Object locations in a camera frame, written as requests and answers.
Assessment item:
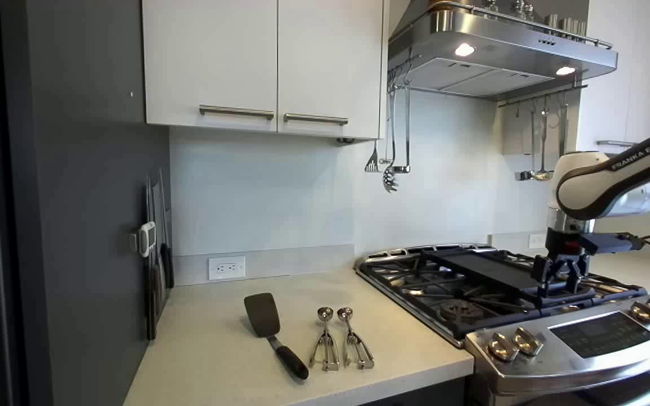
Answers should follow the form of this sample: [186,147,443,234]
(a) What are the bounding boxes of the steel pasta spoon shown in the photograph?
[382,85,399,193]

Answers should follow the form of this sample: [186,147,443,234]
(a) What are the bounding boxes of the white tall cabinet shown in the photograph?
[576,0,650,154]

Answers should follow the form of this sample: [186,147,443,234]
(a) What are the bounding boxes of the steel slotted turner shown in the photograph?
[364,140,381,174]

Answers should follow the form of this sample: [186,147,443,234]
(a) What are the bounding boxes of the white cabinet door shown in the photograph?
[278,0,385,139]
[142,0,278,133]

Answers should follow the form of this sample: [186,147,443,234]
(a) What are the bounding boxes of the oven door handle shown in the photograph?
[520,365,650,406]

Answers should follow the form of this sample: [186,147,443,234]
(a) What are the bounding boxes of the steel hanging utensil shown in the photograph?
[392,83,412,174]

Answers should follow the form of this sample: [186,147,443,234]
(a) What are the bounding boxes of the black griddle plate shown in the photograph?
[420,247,547,295]

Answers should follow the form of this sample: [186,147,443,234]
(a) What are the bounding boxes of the black spatula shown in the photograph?
[243,292,310,381]

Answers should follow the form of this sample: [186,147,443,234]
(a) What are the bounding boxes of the stainless steel gas stove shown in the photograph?
[353,243,650,406]

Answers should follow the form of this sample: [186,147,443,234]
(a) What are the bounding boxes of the stove burner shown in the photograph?
[384,273,423,289]
[437,298,486,325]

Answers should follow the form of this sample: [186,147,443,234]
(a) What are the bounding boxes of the steel ice cream scoop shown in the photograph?
[309,307,341,372]
[337,307,375,371]

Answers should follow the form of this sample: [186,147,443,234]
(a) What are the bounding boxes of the row of knives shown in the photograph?
[143,168,175,341]

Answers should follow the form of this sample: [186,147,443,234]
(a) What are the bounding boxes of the stainless steel range hood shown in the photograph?
[387,0,619,102]

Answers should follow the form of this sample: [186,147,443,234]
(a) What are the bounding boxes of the steel cabinet door handle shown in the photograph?
[199,104,275,121]
[283,113,349,126]

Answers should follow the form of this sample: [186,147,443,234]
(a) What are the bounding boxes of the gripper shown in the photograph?
[531,227,592,298]

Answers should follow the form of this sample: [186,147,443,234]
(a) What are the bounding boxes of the row of spice jars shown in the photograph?
[480,0,588,38]

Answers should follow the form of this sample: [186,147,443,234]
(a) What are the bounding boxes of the steel utensil rod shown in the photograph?
[497,83,588,109]
[387,54,423,91]

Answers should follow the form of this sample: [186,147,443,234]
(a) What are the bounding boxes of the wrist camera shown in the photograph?
[579,232,645,255]

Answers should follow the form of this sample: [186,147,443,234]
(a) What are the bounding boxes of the white wall cabinet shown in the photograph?
[142,0,389,140]

